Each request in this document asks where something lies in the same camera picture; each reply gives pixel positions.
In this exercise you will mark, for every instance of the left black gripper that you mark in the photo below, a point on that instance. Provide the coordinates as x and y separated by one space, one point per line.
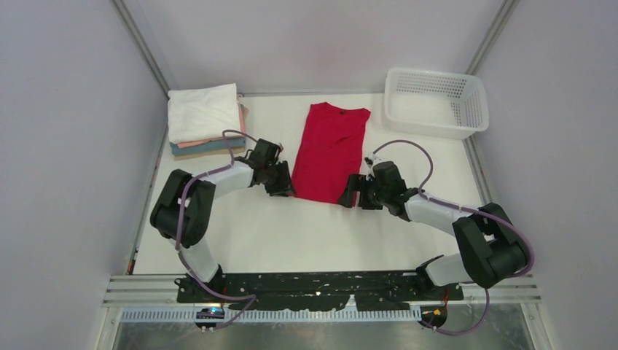
278 179

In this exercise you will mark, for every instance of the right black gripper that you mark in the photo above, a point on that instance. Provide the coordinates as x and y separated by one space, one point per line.
359 192

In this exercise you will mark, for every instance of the red t shirt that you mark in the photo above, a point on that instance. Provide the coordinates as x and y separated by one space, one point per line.
330 151

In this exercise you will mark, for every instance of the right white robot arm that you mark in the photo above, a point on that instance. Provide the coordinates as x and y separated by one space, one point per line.
489 248

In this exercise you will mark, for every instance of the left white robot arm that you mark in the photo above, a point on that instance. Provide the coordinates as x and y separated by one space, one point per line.
183 210

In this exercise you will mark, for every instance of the blue folded t shirt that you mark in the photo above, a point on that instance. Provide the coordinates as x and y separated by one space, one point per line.
210 146

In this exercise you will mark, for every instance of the tan folded t shirt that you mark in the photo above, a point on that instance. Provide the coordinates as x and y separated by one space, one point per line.
234 151

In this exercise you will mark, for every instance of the white folded t shirt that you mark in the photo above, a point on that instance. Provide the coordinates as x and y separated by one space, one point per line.
200 114

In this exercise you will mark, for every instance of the white plastic basket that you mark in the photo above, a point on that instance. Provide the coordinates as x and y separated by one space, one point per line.
435 103

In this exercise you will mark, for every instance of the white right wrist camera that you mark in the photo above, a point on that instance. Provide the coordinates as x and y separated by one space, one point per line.
371 160

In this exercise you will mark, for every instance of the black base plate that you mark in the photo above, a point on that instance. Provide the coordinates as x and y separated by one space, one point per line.
319 291

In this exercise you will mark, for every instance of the aluminium front rail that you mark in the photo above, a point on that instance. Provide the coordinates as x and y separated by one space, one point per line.
152 298

